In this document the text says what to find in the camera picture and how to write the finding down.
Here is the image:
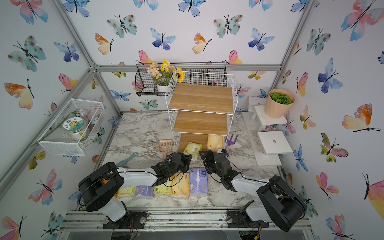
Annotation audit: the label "green tissue pack bottom shelf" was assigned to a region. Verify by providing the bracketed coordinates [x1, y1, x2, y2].
[183, 142, 203, 161]

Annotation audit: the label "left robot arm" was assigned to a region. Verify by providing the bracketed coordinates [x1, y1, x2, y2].
[79, 153, 193, 222]

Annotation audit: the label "pink pot with green plant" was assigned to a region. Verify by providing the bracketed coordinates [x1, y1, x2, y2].
[265, 89, 296, 118]

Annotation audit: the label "aluminium front rail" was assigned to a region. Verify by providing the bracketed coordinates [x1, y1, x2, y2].
[59, 208, 313, 233]

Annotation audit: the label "purple tissue pack shelf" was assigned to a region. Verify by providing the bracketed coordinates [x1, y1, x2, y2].
[136, 186, 155, 198]
[189, 169, 208, 195]

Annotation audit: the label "white wire three-tier shelf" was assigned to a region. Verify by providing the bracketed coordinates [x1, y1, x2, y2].
[165, 71, 238, 152]

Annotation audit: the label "yellow tissue pack bottom shelf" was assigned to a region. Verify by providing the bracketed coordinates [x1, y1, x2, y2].
[207, 135, 224, 152]

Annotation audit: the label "yellow tissue pack shelf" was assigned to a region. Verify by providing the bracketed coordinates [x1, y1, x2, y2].
[171, 172, 190, 198]
[207, 135, 224, 152]

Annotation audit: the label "artificial flowers in white pot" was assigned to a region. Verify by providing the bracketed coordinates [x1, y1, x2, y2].
[147, 59, 186, 93]

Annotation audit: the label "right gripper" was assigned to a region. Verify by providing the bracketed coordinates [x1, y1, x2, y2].
[199, 149, 224, 181]

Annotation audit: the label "green tissue pack shelf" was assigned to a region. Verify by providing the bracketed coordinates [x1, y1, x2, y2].
[154, 181, 172, 196]
[183, 142, 203, 161]

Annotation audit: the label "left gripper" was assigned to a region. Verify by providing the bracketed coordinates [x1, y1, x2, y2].
[167, 153, 193, 180]

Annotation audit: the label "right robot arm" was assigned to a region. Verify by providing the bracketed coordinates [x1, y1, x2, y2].
[199, 151, 307, 232]

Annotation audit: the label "purple tissue pack bottom shelf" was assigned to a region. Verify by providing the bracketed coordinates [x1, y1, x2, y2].
[189, 169, 208, 195]

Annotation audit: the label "green tissue pack with tissue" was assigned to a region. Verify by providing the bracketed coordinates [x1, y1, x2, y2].
[117, 186, 138, 197]

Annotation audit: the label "glass jar with green lid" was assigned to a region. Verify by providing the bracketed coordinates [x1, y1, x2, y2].
[62, 117, 87, 141]

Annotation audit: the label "teal plastic spatula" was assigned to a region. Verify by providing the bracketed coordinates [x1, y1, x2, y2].
[116, 152, 139, 167]

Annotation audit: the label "white mesh wall basket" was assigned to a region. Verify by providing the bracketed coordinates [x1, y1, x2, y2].
[37, 99, 106, 157]

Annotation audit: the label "black wire wall basket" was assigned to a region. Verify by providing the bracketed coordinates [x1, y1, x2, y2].
[135, 62, 228, 97]

